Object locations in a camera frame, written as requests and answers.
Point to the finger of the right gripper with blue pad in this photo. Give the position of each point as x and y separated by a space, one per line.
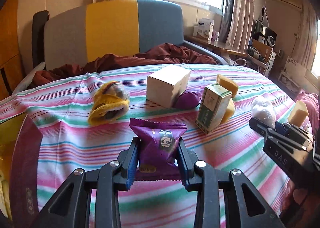
293 132

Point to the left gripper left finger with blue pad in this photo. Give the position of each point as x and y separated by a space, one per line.
69 206

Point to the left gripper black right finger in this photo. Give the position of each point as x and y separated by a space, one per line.
243 204

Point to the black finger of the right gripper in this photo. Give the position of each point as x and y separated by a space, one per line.
271 134

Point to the white plastic roll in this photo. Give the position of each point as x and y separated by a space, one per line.
262 109

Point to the purple snack packet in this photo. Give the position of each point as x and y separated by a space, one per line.
189 99
158 146

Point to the yellow sponge block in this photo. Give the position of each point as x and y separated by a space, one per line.
229 112
298 114
228 84

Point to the green white tea box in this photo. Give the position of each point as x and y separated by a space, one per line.
214 102

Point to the yellow knitted sock roll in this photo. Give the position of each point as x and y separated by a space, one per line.
111 102

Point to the white cardboard box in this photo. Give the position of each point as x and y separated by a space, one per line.
164 86

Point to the right striped curtain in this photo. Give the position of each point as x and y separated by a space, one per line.
236 23

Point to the maroon crumpled blanket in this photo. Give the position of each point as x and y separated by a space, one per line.
166 53

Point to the white product box on shelf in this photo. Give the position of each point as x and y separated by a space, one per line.
204 29

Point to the gold metal tin box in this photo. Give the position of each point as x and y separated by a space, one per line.
20 146

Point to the white pillow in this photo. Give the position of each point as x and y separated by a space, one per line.
23 85

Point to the grey yellow blue headboard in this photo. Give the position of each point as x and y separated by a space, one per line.
121 27

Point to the wooden wardrobe panels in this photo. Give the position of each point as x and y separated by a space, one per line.
12 70

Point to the black rolled mat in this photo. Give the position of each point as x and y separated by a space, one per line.
37 36

